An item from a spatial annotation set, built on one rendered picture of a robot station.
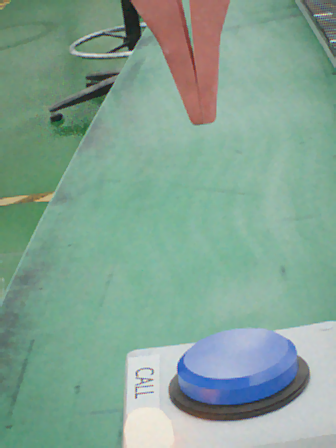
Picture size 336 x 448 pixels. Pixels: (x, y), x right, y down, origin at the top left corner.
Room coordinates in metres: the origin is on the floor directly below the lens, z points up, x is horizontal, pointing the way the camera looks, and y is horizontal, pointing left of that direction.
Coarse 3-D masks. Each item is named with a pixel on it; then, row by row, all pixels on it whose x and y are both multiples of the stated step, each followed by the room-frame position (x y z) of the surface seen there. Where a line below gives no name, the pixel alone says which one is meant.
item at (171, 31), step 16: (144, 0) 0.32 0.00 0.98; (160, 0) 0.32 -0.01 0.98; (176, 0) 0.32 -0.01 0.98; (144, 16) 0.32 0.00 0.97; (160, 16) 0.32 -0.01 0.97; (176, 16) 0.32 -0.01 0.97; (160, 32) 0.32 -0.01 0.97; (176, 32) 0.32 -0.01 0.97; (176, 48) 0.33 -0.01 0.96; (176, 64) 0.33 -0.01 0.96; (192, 64) 0.33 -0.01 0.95; (176, 80) 0.33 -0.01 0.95; (192, 80) 0.33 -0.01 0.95; (192, 96) 0.33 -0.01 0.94; (192, 112) 0.34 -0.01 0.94
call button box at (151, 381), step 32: (160, 352) 0.38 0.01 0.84; (320, 352) 0.36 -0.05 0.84; (128, 384) 0.36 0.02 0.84; (160, 384) 0.36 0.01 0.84; (320, 384) 0.34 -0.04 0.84; (192, 416) 0.33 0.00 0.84; (224, 416) 0.32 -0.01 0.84; (256, 416) 0.32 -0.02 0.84; (288, 416) 0.32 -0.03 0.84; (320, 416) 0.32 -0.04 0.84
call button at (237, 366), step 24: (216, 336) 0.36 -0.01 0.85; (240, 336) 0.36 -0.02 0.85; (264, 336) 0.35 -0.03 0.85; (192, 360) 0.35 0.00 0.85; (216, 360) 0.34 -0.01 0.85; (240, 360) 0.34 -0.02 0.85; (264, 360) 0.34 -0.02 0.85; (288, 360) 0.34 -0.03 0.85; (192, 384) 0.33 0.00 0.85; (216, 384) 0.33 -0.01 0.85; (240, 384) 0.33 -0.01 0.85; (264, 384) 0.33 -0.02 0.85; (288, 384) 0.33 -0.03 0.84
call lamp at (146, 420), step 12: (144, 408) 0.32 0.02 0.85; (156, 408) 0.32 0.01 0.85; (132, 420) 0.32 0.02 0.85; (144, 420) 0.31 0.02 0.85; (156, 420) 0.31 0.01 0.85; (168, 420) 0.32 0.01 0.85; (132, 432) 0.31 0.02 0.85; (144, 432) 0.31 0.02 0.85; (156, 432) 0.31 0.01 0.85; (168, 432) 0.31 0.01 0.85; (132, 444) 0.31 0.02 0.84; (144, 444) 0.31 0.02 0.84; (156, 444) 0.31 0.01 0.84; (168, 444) 0.31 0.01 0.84
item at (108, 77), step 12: (120, 0) 3.65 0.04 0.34; (132, 12) 3.63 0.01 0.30; (132, 24) 3.62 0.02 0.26; (144, 24) 3.84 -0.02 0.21; (96, 36) 3.80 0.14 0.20; (120, 36) 3.71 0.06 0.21; (132, 36) 3.62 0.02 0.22; (72, 48) 3.63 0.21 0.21; (120, 48) 3.56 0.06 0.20; (132, 48) 3.63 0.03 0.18; (96, 72) 3.84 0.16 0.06; (108, 72) 3.77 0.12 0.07; (120, 72) 3.70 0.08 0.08; (96, 84) 3.61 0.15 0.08; (108, 84) 3.60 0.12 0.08; (72, 96) 3.58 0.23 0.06; (84, 96) 3.58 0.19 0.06; (96, 96) 3.59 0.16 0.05; (48, 108) 3.56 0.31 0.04; (60, 108) 3.56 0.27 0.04
